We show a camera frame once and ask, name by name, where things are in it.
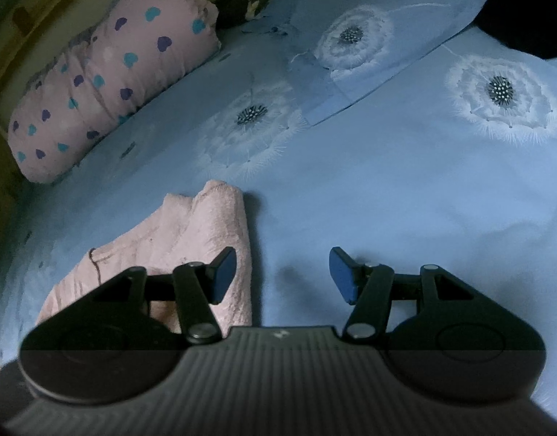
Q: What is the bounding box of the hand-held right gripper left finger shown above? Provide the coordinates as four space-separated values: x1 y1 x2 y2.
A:
92 246 238 346

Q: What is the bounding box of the blue dandelion-print bedsheet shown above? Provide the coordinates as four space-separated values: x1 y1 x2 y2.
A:
0 23 557 419

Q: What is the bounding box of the blue dandelion-print pillow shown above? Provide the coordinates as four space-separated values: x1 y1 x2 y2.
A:
241 0 506 126

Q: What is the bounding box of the pink knit sweater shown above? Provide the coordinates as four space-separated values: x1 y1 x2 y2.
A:
36 180 253 333

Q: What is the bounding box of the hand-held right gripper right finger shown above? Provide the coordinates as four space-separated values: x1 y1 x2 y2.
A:
328 246 475 344

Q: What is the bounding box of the pink heart-print pillow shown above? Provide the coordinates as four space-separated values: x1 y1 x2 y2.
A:
7 0 223 185

